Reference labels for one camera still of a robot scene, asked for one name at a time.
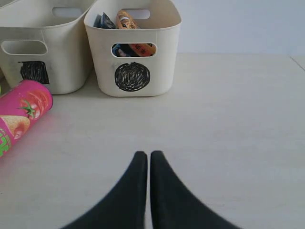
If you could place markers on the middle cream plastic bin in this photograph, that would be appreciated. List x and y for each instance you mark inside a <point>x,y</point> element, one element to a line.
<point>45,41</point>

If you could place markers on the pink Lays chip can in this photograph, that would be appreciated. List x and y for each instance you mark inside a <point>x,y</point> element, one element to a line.
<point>20,108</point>

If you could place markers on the right cream plastic bin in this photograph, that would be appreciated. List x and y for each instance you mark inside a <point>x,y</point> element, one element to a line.
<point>134,62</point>

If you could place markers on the cream plastic bin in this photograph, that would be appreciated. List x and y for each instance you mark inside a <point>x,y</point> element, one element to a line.
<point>134,62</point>
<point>45,41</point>

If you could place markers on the orange black snack bag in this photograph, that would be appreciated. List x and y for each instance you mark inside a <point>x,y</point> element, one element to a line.
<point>126,21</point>

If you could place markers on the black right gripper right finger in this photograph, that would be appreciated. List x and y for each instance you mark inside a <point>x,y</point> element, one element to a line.
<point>173,205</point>

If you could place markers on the blue black snack bag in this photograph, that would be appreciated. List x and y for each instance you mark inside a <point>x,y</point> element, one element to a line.
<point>104,22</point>

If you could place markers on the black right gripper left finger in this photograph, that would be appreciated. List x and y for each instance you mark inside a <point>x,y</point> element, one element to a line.
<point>124,205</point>

